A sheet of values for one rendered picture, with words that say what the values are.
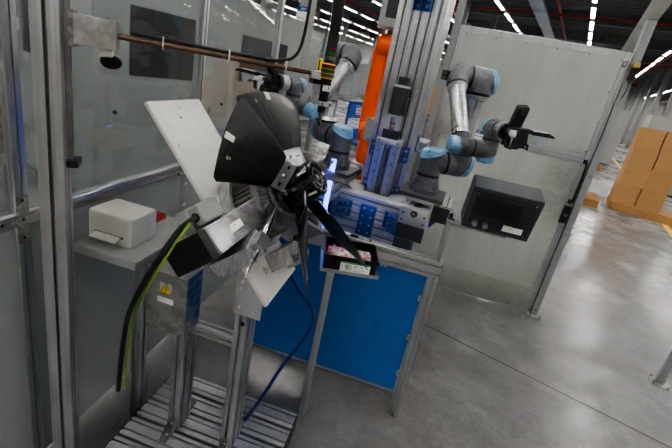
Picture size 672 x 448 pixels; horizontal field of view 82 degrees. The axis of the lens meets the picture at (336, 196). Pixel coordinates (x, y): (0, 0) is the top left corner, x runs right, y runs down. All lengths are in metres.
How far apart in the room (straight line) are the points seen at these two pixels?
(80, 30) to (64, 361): 0.98
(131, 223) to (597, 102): 2.86
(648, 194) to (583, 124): 6.14
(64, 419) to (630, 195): 8.90
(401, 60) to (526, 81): 1.16
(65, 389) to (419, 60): 2.01
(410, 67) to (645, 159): 7.36
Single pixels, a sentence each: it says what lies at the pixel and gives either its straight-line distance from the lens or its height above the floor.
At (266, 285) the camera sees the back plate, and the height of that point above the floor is 0.87.
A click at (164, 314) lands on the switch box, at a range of 1.45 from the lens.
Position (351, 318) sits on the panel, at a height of 0.45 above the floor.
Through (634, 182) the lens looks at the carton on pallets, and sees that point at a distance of 9.17.
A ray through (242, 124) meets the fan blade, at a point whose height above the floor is 1.37.
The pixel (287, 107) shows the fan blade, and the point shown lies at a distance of 1.36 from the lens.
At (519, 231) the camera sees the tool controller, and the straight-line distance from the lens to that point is 1.68.
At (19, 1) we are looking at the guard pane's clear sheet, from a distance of 1.35.
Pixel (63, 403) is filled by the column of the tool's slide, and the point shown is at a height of 0.37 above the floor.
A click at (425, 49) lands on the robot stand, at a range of 2.15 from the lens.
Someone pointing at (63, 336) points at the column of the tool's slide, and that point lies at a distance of 1.49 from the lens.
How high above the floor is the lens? 1.55
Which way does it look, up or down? 18 degrees down
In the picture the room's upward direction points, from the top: 11 degrees clockwise
